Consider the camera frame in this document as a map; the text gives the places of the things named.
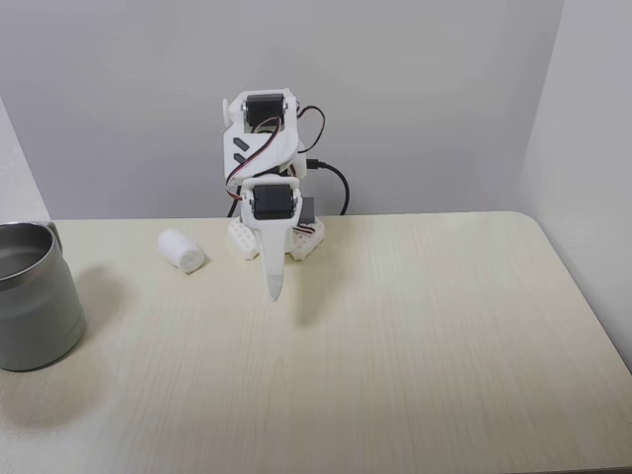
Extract red black servo wire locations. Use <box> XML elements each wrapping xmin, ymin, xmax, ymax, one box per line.
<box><xmin>225</xmin><ymin>116</ymin><xmax>285</xmax><ymax>201</ymax></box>

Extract black power cable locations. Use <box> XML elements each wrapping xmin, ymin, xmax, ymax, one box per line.
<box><xmin>305</xmin><ymin>158</ymin><xmax>352</xmax><ymax>217</ymax></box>

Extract white gauze dressing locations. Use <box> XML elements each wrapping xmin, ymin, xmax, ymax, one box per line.
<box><xmin>157</xmin><ymin>227</ymin><xmax>205</xmax><ymax>275</ymax></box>

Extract grey steel cup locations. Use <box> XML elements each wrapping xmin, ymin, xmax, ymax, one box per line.
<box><xmin>0</xmin><ymin>221</ymin><xmax>88</xmax><ymax>373</ymax></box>

